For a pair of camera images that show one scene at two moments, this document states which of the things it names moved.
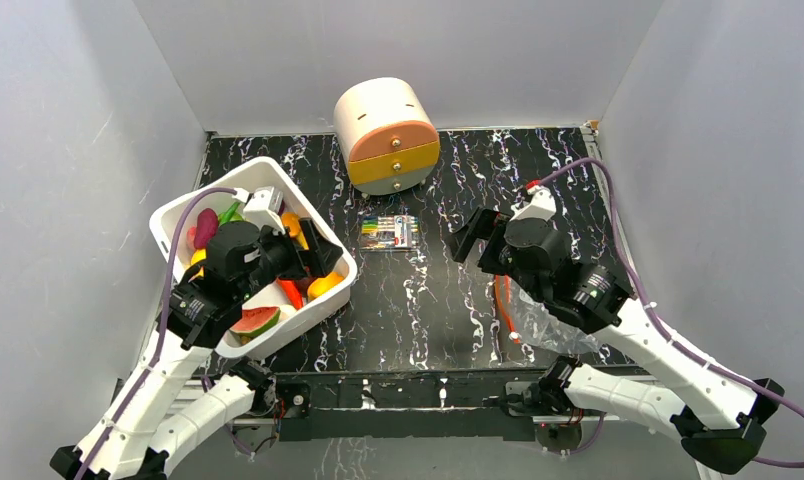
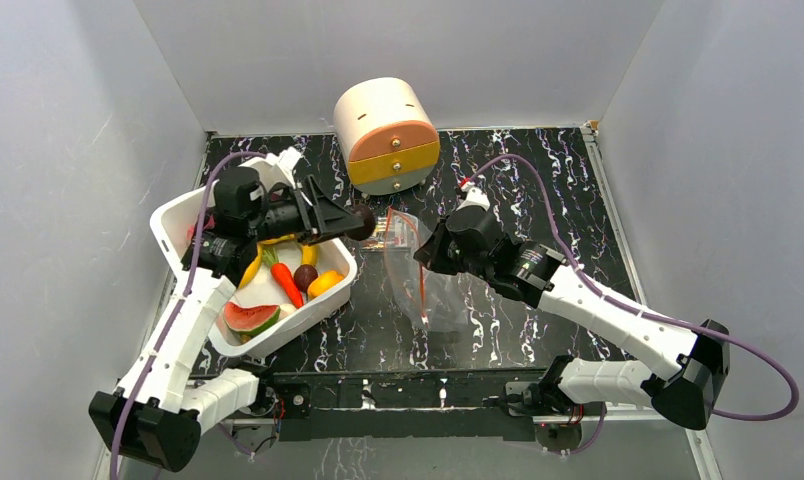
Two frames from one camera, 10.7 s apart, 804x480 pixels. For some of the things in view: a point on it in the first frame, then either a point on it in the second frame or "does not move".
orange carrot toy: (292, 292) does not move
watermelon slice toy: (255, 320) does not move
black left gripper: (319, 258) → (327, 219)
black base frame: (425, 405) does not move
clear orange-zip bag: (530, 321) → (429, 299)
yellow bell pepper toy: (318, 286) does not move
